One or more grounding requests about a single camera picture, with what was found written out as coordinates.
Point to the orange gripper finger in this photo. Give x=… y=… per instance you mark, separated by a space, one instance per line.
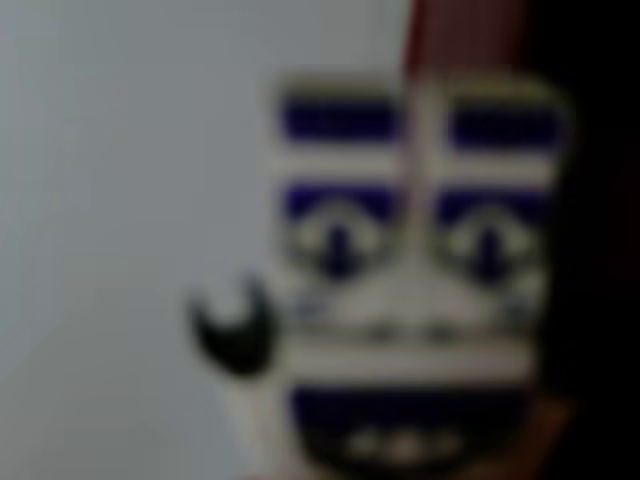
x=552 y=430

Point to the dark red open box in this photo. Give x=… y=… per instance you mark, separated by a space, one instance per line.
x=600 y=200

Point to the small grey toy figure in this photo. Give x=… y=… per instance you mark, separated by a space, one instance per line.
x=410 y=350

